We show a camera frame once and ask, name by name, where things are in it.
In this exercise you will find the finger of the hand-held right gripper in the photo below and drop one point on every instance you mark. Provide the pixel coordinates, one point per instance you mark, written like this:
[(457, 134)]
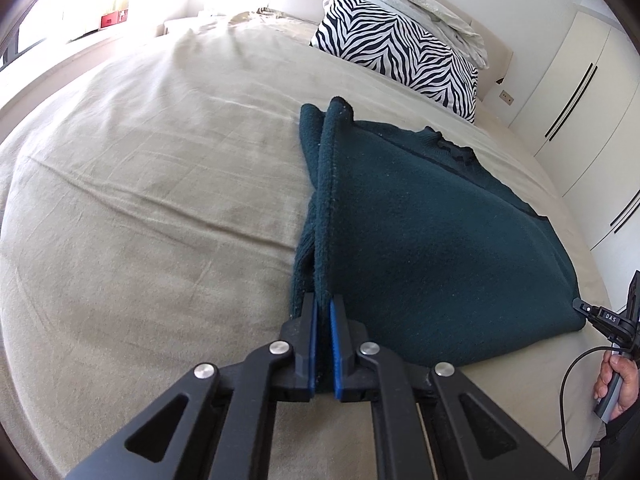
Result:
[(585, 309)]

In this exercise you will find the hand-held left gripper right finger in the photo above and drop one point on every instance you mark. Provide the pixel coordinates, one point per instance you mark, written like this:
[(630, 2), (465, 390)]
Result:
[(338, 347)]

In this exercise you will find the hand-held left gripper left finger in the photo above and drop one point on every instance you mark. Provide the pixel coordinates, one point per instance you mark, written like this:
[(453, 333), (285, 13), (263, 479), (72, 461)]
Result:
[(311, 340)]

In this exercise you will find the dark green knit sweater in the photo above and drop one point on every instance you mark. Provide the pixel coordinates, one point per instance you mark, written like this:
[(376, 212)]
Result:
[(425, 240)]

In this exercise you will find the person's right forearm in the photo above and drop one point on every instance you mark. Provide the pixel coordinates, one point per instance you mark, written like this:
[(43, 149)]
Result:
[(625, 445)]

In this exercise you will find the person's right hand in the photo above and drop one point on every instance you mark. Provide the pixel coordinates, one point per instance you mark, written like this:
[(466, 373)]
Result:
[(625, 380)]

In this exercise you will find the white wardrobe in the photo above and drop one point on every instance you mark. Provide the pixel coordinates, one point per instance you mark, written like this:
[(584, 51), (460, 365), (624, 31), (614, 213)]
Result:
[(590, 125)]

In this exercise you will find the bed with beige sheet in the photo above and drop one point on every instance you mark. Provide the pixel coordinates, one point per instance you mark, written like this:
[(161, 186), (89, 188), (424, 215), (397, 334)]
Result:
[(150, 195)]

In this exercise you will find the zebra print pillow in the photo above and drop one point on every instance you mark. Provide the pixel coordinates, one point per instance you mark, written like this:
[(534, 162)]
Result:
[(400, 52)]

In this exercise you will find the folded white duvet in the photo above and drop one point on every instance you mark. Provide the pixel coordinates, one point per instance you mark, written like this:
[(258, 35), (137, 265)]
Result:
[(425, 10)]

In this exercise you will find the white nightstand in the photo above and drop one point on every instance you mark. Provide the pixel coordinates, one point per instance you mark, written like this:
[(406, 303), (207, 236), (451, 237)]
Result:
[(180, 25)]

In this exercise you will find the red box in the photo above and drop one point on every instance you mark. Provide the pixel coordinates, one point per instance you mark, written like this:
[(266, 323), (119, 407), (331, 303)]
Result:
[(114, 19)]

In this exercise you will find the black framed window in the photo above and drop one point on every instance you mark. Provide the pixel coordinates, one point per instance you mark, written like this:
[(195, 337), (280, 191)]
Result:
[(12, 40)]

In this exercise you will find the wall socket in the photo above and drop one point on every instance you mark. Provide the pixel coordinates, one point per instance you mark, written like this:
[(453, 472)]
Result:
[(507, 97)]

